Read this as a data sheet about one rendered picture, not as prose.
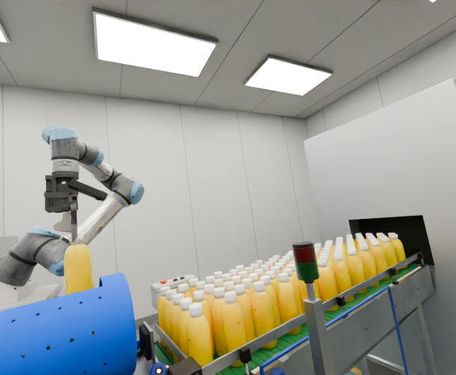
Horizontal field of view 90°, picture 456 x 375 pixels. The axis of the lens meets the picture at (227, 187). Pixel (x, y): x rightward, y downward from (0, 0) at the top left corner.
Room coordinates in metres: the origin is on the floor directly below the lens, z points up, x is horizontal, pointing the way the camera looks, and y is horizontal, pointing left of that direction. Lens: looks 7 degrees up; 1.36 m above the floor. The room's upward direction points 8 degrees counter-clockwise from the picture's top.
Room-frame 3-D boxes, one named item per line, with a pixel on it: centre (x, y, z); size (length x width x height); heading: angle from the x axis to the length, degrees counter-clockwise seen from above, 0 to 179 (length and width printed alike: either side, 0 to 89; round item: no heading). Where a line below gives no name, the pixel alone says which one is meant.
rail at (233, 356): (1.11, -0.53, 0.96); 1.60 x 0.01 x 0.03; 124
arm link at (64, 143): (0.72, 0.51, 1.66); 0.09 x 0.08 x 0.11; 174
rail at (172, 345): (0.83, 0.26, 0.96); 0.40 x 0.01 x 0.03; 34
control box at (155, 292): (1.14, 0.31, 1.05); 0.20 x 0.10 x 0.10; 124
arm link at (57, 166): (0.71, 0.51, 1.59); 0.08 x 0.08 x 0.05
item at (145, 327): (0.78, 0.32, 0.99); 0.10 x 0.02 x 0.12; 34
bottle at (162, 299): (0.99, 0.31, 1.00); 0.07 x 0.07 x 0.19
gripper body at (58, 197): (0.71, 0.52, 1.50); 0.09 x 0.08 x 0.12; 124
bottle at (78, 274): (0.73, 0.49, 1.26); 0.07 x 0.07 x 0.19
